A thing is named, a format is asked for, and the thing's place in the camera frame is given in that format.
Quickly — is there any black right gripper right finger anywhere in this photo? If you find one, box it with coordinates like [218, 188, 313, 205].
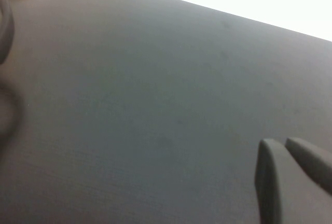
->
[284, 137, 332, 197]

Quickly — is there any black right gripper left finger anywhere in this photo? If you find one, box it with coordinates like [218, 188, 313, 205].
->
[255, 138, 284, 224]

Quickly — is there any black over-ear headphones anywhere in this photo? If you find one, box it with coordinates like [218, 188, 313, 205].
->
[0, 0, 15, 65]

